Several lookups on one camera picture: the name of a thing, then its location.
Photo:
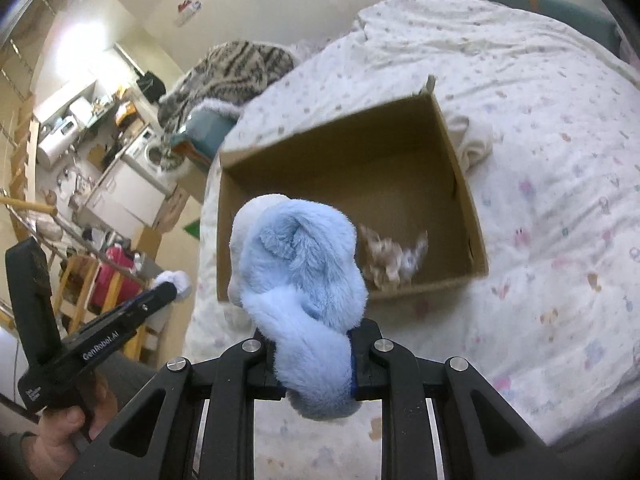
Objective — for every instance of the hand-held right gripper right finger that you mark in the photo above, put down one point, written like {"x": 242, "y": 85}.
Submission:
{"x": 352, "y": 360}

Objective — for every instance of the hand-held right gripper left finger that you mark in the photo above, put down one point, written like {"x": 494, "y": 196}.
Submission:
{"x": 260, "y": 360}

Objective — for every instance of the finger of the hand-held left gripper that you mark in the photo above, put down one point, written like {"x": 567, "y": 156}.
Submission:
{"x": 155, "y": 297}

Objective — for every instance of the white fluffy pom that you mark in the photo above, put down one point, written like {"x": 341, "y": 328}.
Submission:
{"x": 177, "y": 280}

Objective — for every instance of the light blue fluffy scrunchie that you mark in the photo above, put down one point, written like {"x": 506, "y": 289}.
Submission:
{"x": 300, "y": 270}

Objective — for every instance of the beige lace-trimmed scrunchie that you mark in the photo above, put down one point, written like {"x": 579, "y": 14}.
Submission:
{"x": 385, "y": 260}

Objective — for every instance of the cardboard box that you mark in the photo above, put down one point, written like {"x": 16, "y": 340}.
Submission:
{"x": 390, "y": 185}

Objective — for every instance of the person's left forearm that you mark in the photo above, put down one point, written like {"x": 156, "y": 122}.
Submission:
{"x": 15, "y": 455}

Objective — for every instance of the person's left hand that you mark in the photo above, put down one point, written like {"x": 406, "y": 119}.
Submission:
{"x": 60, "y": 430}

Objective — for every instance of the pink suitcase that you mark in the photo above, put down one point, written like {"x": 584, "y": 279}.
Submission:
{"x": 112, "y": 275}

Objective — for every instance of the small cardboard carton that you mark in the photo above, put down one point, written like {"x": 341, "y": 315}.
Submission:
{"x": 149, "y": 242}

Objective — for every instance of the yellow wooden rack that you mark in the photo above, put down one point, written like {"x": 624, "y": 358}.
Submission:
{"x": 80, "y": 280}

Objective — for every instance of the green floor mat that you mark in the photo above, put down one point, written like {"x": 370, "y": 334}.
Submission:
{"x": 192, "y": 227}

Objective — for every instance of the white cabinet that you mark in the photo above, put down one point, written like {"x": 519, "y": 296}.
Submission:
{"x": 125, "y": 195}

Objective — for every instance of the white washing machine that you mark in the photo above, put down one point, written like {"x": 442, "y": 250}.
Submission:
{"x": 147, "y": 152}

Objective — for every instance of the teal pillow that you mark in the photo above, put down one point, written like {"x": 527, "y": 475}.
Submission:
{"x": 205, "y": 127}

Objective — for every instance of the white kitchen appliance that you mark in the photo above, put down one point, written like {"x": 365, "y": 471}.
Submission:
{"x": 64, "y": 125}

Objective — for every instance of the black hanging bag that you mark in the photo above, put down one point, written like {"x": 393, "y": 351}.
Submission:
{"x": 150, "y": 85}

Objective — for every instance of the patterned knit blanket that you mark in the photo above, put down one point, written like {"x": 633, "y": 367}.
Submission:
{"x": 235, "y": 75}

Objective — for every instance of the white folded cloth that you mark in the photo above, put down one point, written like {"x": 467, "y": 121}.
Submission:
{"x": 472, "y": 142}

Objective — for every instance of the teal headboard cushion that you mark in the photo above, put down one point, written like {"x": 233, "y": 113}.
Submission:
{"x": 550, "y": 7}

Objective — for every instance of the small wall shelf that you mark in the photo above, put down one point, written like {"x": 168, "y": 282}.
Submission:
{"x": 189, "y": 9}

